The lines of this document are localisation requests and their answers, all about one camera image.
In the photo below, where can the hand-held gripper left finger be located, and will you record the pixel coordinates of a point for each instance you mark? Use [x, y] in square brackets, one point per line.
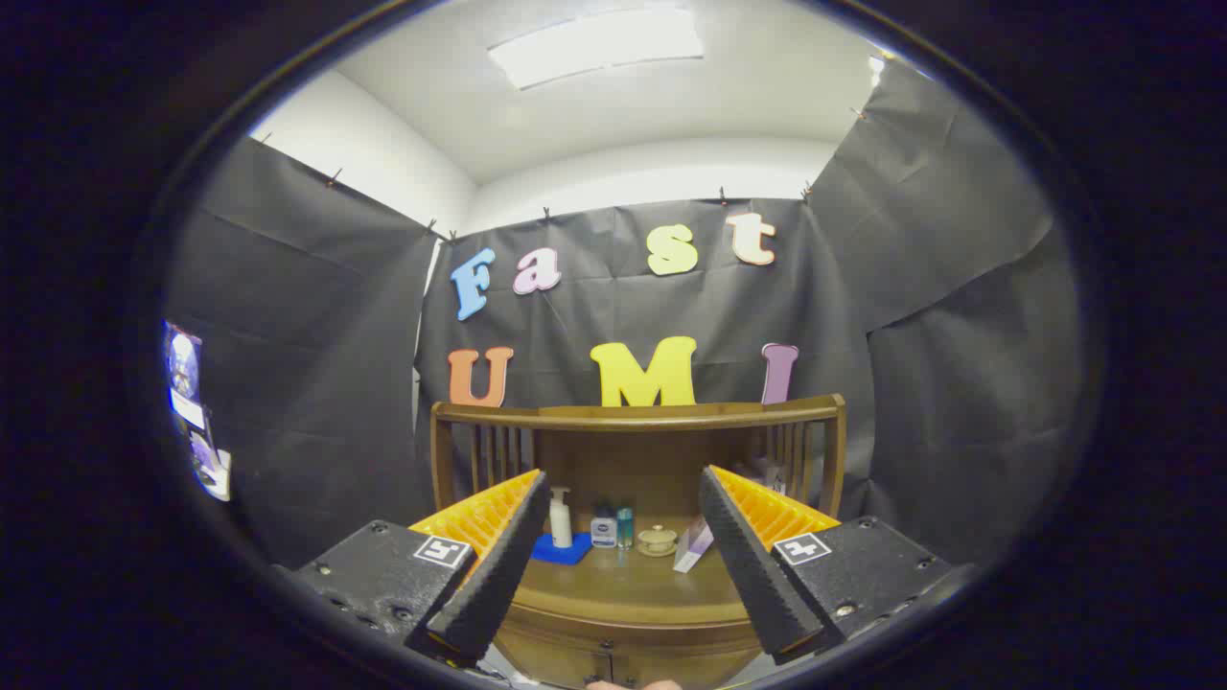
[498, 575]

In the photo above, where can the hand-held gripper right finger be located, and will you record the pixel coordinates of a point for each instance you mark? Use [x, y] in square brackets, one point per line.
[752, 575]

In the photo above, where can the wooden countertop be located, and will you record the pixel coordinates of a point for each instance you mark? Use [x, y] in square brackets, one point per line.
[623, 585]

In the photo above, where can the wooden cabinet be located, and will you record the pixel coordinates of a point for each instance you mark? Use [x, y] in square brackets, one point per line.
[633, 460]

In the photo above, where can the purple and white box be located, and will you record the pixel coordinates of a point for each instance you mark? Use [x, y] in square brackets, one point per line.
[692, 551]

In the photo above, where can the blue folded cloth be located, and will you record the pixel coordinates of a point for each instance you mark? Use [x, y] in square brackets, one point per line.
[561, 551]

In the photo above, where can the white pump bottle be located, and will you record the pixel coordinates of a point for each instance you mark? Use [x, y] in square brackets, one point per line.
[561, 522]

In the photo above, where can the white book black lettering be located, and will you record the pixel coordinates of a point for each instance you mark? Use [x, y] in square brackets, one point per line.
[776, 482]

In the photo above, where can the cream lidded ceramic teacup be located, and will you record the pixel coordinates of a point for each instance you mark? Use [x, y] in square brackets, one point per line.
[657, 541]

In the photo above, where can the white lotion bottle blue cap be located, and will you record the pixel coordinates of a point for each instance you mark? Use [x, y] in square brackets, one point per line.
[603, 532]

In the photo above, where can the small teal bottle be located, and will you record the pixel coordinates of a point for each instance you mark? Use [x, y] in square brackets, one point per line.
[625, 529]

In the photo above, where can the ceiling light panel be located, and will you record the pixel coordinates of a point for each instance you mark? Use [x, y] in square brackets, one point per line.
[594, 48]

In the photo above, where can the wall poster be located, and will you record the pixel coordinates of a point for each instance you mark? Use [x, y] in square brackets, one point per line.
[187, 383]

